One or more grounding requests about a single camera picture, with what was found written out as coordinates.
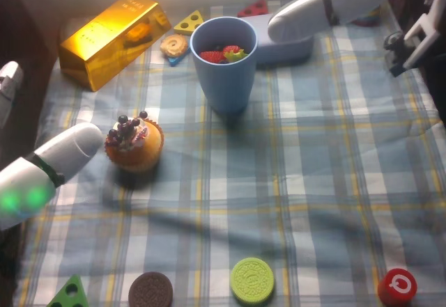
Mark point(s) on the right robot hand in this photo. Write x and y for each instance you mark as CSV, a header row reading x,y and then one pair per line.
x,y
313,11

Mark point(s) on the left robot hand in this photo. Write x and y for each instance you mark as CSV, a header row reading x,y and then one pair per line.
x,y
62,161

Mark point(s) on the dark berry topped cupcake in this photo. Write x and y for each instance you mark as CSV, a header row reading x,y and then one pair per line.
x,y
139,150

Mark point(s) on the strawberry topped cupcake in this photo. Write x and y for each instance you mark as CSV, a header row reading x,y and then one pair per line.
x,y
216,55

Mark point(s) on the blue plastic cup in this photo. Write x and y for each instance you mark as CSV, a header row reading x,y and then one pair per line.
x,y
226,80

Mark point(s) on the lilac glasses case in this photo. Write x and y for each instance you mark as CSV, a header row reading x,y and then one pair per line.
x,y
289,49

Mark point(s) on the red triangle block with holes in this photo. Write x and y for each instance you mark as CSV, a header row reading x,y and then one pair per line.
x,y
255,8

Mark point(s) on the yellow triangle block with holes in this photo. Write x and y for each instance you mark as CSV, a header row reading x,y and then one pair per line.
x,y
190,23

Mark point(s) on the gold bar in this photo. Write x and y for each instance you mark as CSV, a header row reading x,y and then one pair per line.
x,y
101,39

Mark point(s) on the green triangle block with holes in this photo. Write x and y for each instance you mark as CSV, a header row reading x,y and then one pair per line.
x,y
65,298

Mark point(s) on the swirl butter cookie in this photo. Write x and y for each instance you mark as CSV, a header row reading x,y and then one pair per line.
x,y
173,46

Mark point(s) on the blue triangle block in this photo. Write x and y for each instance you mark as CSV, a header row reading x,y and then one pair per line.
x,y
174,60

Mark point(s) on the brown sandwich cookie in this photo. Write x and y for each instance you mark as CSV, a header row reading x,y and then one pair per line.
x,y
150,290

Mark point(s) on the blue plaid tablecloth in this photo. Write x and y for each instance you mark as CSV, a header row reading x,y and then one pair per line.
x,y
244,188

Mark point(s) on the green sandwich cookie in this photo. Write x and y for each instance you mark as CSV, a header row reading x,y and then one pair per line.
x,y
252,281

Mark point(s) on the red cylinder with white symbol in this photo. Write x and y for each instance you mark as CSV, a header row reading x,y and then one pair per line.
x,y
396,287

